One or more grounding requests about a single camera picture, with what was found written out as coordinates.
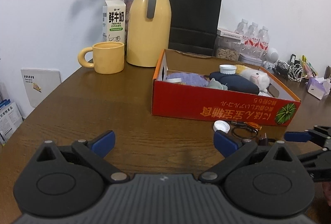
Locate white and yellow plush hamster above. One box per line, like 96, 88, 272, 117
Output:
236, 65, 270, 93

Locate navy zip pouch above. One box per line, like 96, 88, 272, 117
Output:
209, 72, 260, 95

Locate purple drawstring cloth bag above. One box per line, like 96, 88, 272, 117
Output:
166, 72, 208, 87

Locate small white bottle cap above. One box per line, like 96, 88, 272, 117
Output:
213, 120, 231, 133

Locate orange candy wrapper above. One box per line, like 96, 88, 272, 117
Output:
245, 122, 262, 131

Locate purple tissue pack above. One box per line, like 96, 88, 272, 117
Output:
306, 77, 330, 100

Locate colourful snack packet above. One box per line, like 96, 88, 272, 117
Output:
301, 55, 318, 79

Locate red cardboard box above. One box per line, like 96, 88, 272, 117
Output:
151, 49, 301, 126

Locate white ribbed round knob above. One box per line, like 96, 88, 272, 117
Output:
219, 64, 237, 74

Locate white robot toy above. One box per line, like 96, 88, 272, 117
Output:
263, 48, 279, 69

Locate white flat round lid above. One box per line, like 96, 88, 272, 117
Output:
165, 78, 182, 83

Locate yellow ceramic mug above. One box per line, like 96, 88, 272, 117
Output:
77, 41, 125, 74

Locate blue and white booklets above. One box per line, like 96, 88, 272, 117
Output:
0, 99, 23, 146

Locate water bottle middle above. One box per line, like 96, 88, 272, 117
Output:
242, 22, 259, 55

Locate water bottle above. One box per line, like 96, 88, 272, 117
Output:
235, 19, 248, 35
255, 26, 270, 58
242, 22, 259, 55

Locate clear snack container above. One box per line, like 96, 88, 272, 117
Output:
213, 29, 242, 61

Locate water bottle right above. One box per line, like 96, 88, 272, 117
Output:
255, 26, 270, 58

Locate water bottle left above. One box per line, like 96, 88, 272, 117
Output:
235, 19, 248, 35

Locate yellow thermos jug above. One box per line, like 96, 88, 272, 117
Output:
127, 0, 172, 67

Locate white milk carton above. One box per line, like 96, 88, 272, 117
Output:
102, 0, 126, 43

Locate black paper shopping bag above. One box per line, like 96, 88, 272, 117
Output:
168, 0, 222, 56

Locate thin black cable loop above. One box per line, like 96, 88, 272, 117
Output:
230, 120, 259, 140

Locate tangle of white cables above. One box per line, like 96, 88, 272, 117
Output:
287, 63, 306, 83

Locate tangle of black cables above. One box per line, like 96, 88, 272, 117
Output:
273, 60, 290, 78

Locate white wall panel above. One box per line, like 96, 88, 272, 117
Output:
21, 68, 61, 108

